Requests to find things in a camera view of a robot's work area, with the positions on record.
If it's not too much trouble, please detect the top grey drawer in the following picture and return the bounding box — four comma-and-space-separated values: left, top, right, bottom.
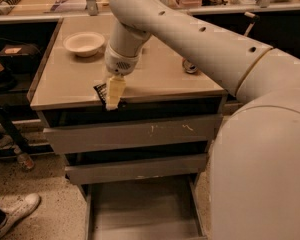
44, 114, 222, 154

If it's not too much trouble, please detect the white paper bowl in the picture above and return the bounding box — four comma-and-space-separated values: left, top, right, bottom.
63, 32, 105, 58

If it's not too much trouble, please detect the black rxbar chocolate wrapper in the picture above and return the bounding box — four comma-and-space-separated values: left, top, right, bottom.
94, 83, 125, 110

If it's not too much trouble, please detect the grey drawer cabinet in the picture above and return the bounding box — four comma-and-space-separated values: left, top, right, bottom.
27, 11, 238, 240

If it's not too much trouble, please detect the middle grey drawer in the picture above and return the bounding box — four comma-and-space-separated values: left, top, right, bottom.
65, 153, 207, 185

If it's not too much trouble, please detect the black bag with label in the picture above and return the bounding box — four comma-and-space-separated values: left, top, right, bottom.
0, 44, 41, 74

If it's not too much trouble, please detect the bottom open grey drawer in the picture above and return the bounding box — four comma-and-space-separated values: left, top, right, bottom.
84, 175, 208, 240

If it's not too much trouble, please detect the white sneaker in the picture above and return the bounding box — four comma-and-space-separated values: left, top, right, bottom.
0, 193, 41, 239

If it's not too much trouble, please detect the orange soda can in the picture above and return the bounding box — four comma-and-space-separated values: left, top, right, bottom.
182, 59, 198, 74

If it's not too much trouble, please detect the small bottle on floor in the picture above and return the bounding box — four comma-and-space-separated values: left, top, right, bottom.
14, 147, 35, 171

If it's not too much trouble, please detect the black-tipped white stick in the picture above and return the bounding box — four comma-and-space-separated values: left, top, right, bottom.
244, 12, 260, 36

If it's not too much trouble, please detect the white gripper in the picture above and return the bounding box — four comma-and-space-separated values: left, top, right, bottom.
104, 45, 139, 111

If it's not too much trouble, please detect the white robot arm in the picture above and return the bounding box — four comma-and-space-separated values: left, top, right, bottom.
106, 0, 300, 240

